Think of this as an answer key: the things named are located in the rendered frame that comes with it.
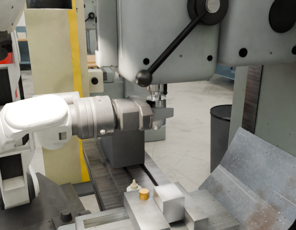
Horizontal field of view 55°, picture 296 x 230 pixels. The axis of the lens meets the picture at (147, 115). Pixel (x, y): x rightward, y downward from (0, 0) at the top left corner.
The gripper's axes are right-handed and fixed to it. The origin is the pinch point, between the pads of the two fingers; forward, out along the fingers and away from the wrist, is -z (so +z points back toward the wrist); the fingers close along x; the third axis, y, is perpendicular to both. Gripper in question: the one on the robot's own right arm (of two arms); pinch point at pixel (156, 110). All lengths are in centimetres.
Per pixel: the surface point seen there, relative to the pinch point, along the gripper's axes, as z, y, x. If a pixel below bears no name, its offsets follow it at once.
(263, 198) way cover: -29.9, 27.7, -5.7
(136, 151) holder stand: -4.2, 25.4, 30.1
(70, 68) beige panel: 4, 18, 172
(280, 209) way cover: -30.2, 27.0, -11.6
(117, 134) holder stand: 2.2, 17.7, 30.0
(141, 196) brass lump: 5.6, 18.6, -5.1
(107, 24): 10.9, -18.9, -1.9
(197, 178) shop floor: -100, 124, 147
